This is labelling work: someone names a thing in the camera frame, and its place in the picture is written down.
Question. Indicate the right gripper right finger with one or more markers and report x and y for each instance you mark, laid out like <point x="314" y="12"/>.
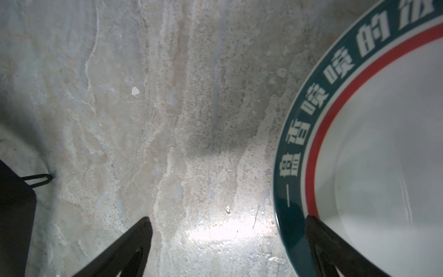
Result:
<point x="332" y="256"/>

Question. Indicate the green red rimmed plate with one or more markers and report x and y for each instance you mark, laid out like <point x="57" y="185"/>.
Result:
<point x="362" y="146"/>

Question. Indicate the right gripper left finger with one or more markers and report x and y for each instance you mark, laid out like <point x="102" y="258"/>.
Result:
<point x="126" y="257"/>

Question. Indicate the black wire dish rack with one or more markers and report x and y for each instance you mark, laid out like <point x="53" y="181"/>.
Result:
<point x="18" y="206"/>

